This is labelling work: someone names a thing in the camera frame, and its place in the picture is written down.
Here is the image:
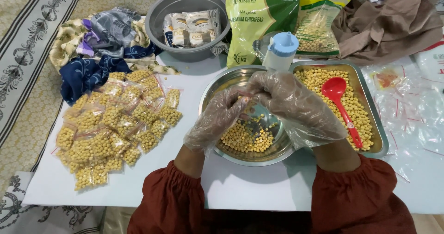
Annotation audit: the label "chickpeas in round bowl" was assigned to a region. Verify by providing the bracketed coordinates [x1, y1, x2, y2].
[219, 114, 280, 154]

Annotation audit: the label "brown cloth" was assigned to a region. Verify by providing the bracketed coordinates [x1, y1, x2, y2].
[331, 0, 444, 66]

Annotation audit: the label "pile of filled chickpea packets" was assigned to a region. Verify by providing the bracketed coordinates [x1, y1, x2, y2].
[51, 70, 184, 191]

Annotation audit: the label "yellow green chickpea bag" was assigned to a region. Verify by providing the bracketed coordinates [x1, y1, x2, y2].
[294, 0, 356, 58]

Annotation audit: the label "white packet with blue edge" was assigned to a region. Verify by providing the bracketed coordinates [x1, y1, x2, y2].
[162, 14, 174, 48]

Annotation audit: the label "person's left hand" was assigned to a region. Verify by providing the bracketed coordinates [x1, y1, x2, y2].
[183, 87, 251, 156]

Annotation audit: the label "person's right hand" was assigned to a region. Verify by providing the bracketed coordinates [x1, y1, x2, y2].
[246, 70, 349, 150]

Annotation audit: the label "chickpeas in steel tray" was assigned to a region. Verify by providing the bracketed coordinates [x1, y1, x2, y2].
[294, 68, 374, 152]

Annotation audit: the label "white packet with brown print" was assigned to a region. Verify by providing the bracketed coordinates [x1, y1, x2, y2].
[171, 13, 190, 48]
[185, 9, 221, 48]

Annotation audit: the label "patterned blue cream cloth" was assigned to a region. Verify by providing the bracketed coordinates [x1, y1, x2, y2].
[49, 7, 181, 106]

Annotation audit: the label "rectangular steel tray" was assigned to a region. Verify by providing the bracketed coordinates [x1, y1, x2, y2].
[289, 60, 389, 159]

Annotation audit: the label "red plastic spoon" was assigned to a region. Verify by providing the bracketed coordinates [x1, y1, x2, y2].
[321, 77, 363, 149]

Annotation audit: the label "grey plastic basin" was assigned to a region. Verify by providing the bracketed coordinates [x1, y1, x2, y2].
[145, 0, 231, 62]

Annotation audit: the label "white bottle with blue cap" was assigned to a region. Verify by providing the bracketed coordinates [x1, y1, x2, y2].
[262, 31, 299, 72]

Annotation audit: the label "white plastic packet red print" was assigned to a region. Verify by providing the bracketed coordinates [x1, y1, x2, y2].
[414, 41, 444, 85]

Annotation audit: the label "heap of empty zip bags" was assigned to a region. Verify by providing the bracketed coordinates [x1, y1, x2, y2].
[360, 56, 444, 183]

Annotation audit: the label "round steel bowl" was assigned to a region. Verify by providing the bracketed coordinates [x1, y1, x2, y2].
[199, 65, 296, 167]

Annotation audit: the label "small clear zip bag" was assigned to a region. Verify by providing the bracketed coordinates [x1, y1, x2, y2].
[239, 90, 259, 122]

